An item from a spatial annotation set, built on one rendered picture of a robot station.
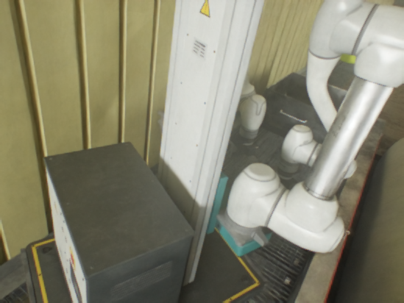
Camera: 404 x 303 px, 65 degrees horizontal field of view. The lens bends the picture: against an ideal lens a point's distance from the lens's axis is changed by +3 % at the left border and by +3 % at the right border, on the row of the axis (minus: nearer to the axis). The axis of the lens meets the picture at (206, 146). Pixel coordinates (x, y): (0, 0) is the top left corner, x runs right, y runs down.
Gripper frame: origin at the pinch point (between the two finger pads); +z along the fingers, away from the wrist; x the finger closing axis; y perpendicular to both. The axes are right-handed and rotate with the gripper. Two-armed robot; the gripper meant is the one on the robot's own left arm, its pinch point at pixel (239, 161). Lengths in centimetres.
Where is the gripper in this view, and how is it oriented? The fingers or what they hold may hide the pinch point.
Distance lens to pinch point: 167.7
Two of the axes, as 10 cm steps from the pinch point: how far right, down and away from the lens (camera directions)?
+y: 8.3, -1.9, 5.3
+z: -1.7, 8.2, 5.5
